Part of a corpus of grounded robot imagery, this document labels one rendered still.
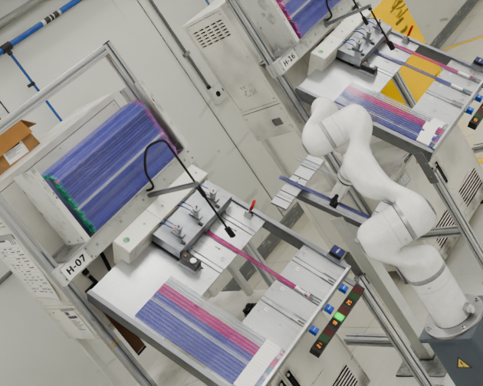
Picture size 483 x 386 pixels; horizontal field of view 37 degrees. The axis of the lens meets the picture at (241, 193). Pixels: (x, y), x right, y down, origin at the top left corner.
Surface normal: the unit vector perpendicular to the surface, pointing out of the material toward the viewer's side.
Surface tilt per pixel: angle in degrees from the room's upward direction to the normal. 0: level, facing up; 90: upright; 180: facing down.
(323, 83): 44
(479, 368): 90
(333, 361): 90
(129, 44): 90
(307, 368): 90
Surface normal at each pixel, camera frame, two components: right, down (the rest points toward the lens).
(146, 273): 0.10, -0.62
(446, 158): 0.62, -0.13
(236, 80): -0.56, 0.61
